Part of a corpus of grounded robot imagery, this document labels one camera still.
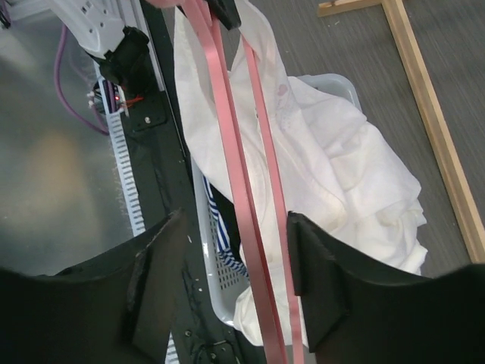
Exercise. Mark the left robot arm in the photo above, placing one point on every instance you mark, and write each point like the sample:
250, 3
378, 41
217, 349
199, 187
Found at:
121, 51

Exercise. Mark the white tank top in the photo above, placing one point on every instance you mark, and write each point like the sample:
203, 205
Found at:
336, 168

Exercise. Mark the white slotted cable duct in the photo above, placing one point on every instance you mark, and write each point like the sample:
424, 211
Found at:
124, 167

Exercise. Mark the white empty basket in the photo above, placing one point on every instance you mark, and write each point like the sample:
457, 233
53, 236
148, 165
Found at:
224, 283

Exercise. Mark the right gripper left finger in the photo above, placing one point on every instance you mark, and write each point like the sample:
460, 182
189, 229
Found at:
114, 308

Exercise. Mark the wooden clothes rack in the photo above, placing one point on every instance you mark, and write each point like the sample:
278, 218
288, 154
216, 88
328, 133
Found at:
452, 172

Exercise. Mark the light pink hanger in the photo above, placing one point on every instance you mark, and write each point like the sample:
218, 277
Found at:
205, 20

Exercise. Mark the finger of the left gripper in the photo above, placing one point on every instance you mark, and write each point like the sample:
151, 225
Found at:
226, 12

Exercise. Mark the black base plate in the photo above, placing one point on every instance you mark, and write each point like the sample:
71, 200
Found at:
163, 175

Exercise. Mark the blue striped tank top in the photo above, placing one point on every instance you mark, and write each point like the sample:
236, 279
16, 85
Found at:
223, 247

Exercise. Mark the black tank top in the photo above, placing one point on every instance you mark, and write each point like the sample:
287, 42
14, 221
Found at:
227, 211

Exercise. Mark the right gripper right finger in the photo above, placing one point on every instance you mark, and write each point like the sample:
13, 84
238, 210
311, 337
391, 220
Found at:
359, 310

